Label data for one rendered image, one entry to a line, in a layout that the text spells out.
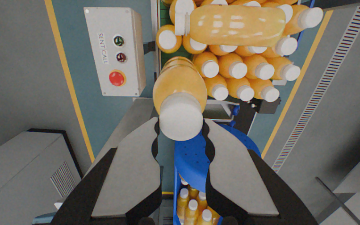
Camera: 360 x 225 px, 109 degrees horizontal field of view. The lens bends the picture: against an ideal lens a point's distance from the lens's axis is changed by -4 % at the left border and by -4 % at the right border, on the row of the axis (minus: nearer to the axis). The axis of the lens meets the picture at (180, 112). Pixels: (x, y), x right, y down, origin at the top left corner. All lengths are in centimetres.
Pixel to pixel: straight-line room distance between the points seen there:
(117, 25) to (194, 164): 39
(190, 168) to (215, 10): 36
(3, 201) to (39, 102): 101
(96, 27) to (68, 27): 137
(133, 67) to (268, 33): 29
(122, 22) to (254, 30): 27
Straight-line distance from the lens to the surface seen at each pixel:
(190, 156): 44
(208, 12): 30
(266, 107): 60
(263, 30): 32
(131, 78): 38
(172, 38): 35
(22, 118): 258
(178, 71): 16
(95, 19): 39
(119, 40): 36
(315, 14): 47
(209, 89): 42
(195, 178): 42
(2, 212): 195
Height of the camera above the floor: 145
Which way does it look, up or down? 61 degrees down
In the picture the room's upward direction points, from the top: 178 degrees clockwise
